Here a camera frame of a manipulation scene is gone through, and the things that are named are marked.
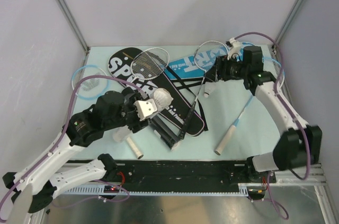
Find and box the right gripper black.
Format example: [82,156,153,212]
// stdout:
[204,53,249,83]

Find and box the left aluminium frame post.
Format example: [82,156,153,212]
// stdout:
[56,0,90,54]

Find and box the aluminium frame post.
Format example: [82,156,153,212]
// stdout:
[275,0,306,44]
[56,0,90,54]

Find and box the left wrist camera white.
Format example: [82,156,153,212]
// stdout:
[134,98,160,121]

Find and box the blue racket bag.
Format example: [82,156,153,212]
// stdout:
[163,41,265,81]

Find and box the black racket bag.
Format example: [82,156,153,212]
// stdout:
[108,47,206,137]

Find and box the blue racket right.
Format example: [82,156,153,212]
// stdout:
[214,57,281,156]

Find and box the purple cable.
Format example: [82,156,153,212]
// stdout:
[0,75,154,221]
[234,32,313,221]

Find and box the white cable duct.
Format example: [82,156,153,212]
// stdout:
[62,184,266,196]

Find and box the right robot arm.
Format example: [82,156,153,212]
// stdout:
[212,46,323,182]

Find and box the right aluminium frame post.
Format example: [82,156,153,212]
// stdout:
[275,0,306,44]

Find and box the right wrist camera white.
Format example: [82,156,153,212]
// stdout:
[226,38,242,60]

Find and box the white racket on blue bag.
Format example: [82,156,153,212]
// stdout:
[178,40,228,139]

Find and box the blue racket left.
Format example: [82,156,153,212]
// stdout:
[70,64,145,159]

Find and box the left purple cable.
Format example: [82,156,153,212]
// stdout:
[0,75,154,221]

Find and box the white shuttlecock tube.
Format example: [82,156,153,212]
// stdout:
[112,88,173,142]

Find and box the white racket black handle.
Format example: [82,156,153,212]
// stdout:
[130,47,170,82]

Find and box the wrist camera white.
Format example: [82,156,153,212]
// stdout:
[134,98,160,121]
[226,38,242,60]

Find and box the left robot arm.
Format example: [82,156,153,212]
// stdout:
[3,91,159,213]

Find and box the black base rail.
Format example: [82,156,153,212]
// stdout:
[104,160,276,192]

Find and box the black shuttlecock tube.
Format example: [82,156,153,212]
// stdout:
[149,116,181,150]

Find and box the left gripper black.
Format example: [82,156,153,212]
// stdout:
[104,92,152,132]

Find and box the white shuttlecock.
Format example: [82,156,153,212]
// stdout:
[203,82,216,98]

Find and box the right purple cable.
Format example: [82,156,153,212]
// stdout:
[234,32,313,221]

